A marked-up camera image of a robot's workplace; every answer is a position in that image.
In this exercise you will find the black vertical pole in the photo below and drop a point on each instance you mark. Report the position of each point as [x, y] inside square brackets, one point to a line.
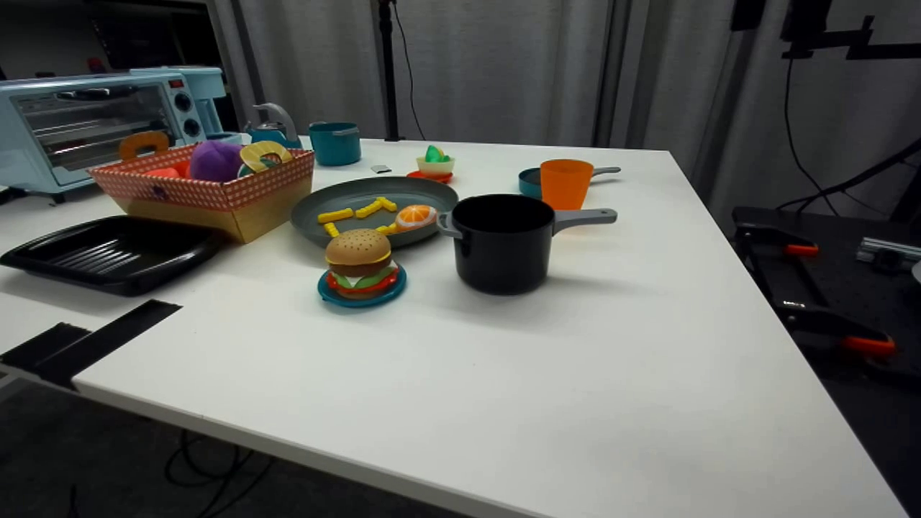
[386, 68]

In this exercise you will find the small red plate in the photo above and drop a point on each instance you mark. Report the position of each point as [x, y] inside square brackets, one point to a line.
[430, 178]

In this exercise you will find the brown pretzel toy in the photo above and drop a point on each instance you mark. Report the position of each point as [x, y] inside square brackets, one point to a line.
[130, 145]

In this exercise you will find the teal pot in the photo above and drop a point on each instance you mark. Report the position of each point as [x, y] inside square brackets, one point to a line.
[335, 145]

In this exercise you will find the purple toy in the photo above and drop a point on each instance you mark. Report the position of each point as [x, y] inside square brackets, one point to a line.
[214, 162]

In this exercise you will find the toy fried egg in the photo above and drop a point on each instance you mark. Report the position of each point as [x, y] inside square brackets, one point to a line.
[417, 218]

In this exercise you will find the yellow toy fry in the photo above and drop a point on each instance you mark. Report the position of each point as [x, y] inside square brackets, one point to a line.
[333, 232]
[376, 206]
[335, 215]
[389, 229]

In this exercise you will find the black low platform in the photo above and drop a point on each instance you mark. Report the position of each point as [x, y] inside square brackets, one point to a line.
[837, 288]

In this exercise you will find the black tray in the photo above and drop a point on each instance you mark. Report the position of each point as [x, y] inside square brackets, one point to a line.
[104, 252]

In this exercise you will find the small teal saucer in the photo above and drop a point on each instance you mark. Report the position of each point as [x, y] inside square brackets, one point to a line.
[363, 301]

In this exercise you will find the toy burger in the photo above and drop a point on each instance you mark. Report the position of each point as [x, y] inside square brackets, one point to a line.
[360, 252]

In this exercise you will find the red patterned cardboard basket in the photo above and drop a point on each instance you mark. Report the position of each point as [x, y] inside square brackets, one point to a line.
[211, 204]

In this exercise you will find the orange plastic cup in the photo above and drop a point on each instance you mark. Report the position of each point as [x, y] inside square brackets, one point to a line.
[566, 182]

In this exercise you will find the light blue toaster oven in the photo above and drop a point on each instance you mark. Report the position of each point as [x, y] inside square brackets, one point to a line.
[88, 124]

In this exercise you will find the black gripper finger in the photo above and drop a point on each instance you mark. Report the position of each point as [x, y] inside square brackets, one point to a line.
[749, 14]

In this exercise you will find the dark green frying pan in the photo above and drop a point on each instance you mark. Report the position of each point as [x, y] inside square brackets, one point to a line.
[356, 191]

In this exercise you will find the green yellow toy corn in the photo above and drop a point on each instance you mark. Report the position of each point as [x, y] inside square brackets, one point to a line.
[437, 160]

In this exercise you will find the black camera boom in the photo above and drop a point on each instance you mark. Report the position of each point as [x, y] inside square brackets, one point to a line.
[809, 18]

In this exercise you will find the black tape strip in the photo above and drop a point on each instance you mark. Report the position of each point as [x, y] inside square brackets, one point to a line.
[44, 345]
[116, 333]

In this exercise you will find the red toy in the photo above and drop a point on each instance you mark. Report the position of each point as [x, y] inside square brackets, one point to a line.
[172, 172]

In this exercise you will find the grey device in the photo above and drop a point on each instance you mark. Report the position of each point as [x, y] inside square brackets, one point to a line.
[889, 252]

